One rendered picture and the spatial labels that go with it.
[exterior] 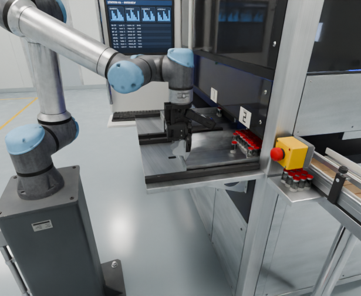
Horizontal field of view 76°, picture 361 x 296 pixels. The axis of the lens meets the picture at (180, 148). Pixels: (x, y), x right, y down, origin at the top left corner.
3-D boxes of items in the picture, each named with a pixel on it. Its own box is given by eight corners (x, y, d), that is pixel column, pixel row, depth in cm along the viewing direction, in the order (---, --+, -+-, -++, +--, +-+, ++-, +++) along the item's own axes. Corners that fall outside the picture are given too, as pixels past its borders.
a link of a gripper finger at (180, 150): (171, 161, 82) (171, 137, 78) (187, 160, 83) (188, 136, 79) (173, 166, 79) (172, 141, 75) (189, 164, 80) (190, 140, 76)
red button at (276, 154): (278, 156, 71) (281, 144, 69) (286, 162, 67) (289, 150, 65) (267, 157, 70) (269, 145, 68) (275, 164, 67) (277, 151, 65)
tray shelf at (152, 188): (214, 113, 143) (214, 110, 142) (283, 175, 82) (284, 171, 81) (134, 118, 133) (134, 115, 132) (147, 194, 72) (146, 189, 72)
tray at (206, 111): (217, 112, 137) (218, 106, 136) (236, 128, 115) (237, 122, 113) (160, 116, 131) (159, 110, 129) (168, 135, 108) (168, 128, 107)
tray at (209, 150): (243, 135, 108) (245, 128, 106) (276, 163, 85) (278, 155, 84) (171, 142, 101) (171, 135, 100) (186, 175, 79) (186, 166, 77)
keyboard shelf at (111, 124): (174, 111, 172) (174, 107, 171) (180, 124, 148) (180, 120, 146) (111, 114, 166) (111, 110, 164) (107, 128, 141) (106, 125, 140)
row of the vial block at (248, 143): (238, 139, 103) (239, 130, 101) (259, 159, 88) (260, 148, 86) (233, 140, 103) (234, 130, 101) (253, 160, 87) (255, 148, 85)
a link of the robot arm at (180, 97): (189, 84, 75) (196, 90, 68) (189, 98, 77) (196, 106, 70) (166, 86, 74) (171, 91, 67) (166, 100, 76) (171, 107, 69)
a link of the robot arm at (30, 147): (5, 171, 79) (-10, 134, 73) (36, 152, 91) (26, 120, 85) (35, 176, 76) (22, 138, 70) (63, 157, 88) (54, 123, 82)
